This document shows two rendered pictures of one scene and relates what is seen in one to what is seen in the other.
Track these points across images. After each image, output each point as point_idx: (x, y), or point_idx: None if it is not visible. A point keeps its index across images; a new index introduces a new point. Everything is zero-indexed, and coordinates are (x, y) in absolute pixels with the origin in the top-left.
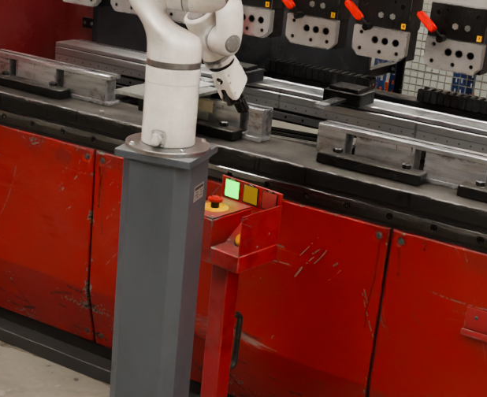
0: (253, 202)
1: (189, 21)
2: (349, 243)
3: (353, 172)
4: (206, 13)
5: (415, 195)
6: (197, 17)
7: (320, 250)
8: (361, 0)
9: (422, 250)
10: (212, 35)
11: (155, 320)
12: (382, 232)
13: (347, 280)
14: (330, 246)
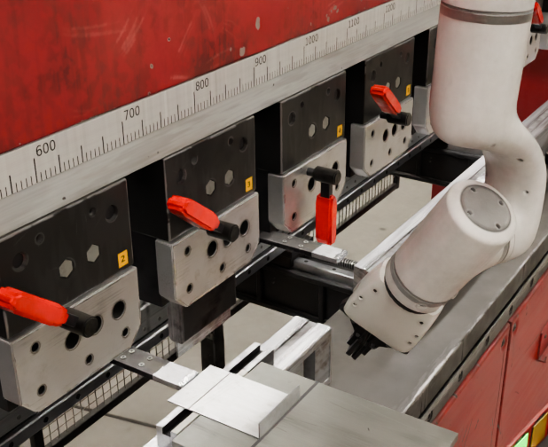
0: (542, 437)
1: (507, 235)
2: (487, 382)
3: (462, 298)
4: (502, 198)
5: (527, 262)
6: (507, 216)
7: (467, 427)
8: (431, 44)
9: (525, 316)
10: (519, 231)
11: None
12: (504, 335)
13: (483, 427)
14: (474, 410)
